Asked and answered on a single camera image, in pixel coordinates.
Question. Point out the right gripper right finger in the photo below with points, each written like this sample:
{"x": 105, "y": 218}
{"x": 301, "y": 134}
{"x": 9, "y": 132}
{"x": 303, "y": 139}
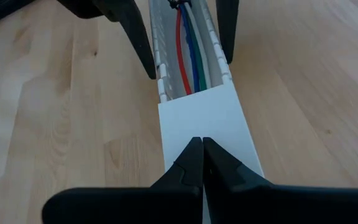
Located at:
{"x": 259, "y": 202}

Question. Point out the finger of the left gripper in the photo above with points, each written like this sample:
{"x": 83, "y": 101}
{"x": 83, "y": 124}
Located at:
{"x": 228, "y": 28}
{"x": 132, "y": 31}

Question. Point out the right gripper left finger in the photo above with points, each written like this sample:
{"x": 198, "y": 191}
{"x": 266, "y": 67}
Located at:
{"x": 166, "y": 202}

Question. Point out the white duct cover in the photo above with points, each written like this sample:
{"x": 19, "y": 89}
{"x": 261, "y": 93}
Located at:
{"x": 210, "y": 124}

